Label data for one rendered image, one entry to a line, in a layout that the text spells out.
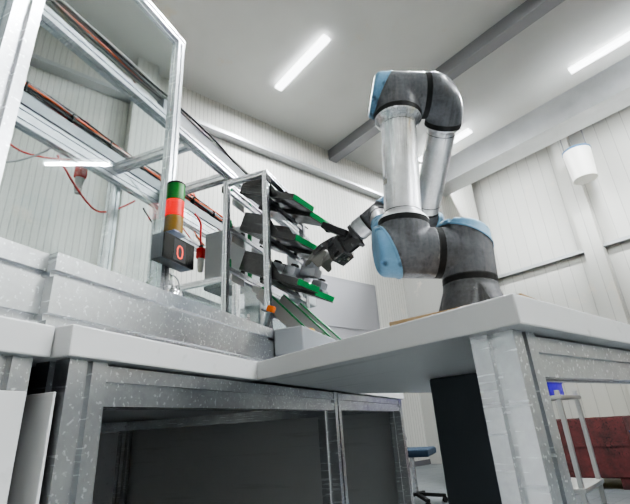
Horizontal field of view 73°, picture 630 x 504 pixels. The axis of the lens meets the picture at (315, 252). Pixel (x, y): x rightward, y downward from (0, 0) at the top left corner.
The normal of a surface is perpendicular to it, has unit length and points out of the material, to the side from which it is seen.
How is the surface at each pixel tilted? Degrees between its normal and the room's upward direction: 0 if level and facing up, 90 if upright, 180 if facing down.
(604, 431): 90
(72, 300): 90
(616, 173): 90
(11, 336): 90
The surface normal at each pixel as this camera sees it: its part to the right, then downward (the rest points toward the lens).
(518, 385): -0.77, -0.19
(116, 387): 0.92, -0.19
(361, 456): -0.38, -0.33
